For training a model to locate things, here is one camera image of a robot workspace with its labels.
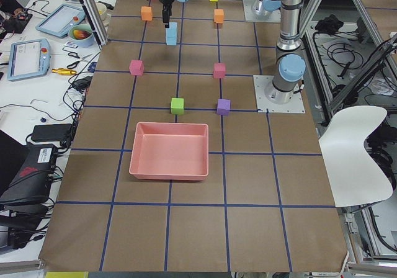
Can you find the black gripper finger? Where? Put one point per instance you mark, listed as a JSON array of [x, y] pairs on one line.
[[166, 14]]

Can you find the light blue foam block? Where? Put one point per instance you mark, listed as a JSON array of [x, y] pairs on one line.
[[171, 31], [171, 40]]

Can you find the orange foam block left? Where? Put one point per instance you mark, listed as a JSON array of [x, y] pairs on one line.
[[146, 13]]

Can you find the orange foam block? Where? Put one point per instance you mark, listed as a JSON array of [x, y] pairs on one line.
[[146, 13], [218, 16]]

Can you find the orange foam block right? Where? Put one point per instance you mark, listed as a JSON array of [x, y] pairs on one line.
[[218, 16]]

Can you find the white cup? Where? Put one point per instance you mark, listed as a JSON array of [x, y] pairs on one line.
[[102, 10]]

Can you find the pink foam block far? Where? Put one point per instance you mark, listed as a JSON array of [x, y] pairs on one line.
[[136, 67]]

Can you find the pink foam block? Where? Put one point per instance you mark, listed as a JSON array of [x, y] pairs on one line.
[[219, 70], [136, 67]]

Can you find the pink foam block near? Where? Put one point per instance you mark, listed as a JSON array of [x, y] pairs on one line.
[[219, 70]]

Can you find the light blue bowl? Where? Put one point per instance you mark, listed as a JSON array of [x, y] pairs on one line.
[[81, 35]]

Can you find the green foam block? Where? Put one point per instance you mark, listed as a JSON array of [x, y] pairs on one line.
[[177, 106]]

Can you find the scissors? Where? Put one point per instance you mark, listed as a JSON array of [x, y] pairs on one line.
[[77, 58]]

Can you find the blue teach pendant far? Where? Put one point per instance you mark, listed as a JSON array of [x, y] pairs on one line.
[[61, 20]]

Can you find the blue teach pendant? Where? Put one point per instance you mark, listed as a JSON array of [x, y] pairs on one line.
[[61, 20], [29, 59]]

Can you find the purple foam block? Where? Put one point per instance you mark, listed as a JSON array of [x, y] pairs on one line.
[[223, 107]]

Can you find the brass cylinder tool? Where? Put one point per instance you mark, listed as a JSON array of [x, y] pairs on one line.
[[64, 71]]

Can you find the pink plastic tray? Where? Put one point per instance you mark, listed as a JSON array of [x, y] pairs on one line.
[[170, 151]]

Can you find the blue teach pendant near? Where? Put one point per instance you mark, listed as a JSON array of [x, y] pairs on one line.
[[29, 59]]

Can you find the black power adapter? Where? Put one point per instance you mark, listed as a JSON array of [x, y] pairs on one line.
[[54, 132]]

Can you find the white chair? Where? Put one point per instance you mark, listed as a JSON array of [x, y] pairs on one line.
[[354, 177]]

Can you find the aluminium frame post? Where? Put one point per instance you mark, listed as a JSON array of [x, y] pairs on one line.
[[95, 22]]

